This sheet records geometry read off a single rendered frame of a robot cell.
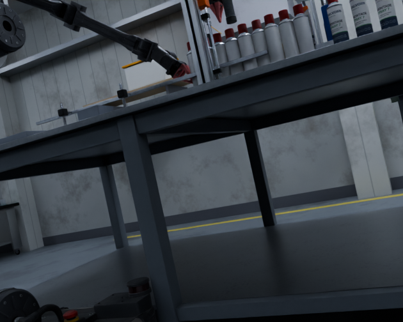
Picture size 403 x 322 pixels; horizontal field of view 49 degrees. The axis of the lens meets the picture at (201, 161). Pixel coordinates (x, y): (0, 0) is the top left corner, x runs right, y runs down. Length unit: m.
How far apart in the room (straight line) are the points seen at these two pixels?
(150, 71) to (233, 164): 1.37
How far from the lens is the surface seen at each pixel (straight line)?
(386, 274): 1.34
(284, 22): 1.62
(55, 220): 6.43
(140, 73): 4.72
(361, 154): 4.43
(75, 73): 6.10
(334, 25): 1.59
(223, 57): 1.67
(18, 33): 1.48
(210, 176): 5.10
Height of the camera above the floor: 0.61
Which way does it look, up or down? 1 degrees up
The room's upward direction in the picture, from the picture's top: 12 degrees counter-clockwise
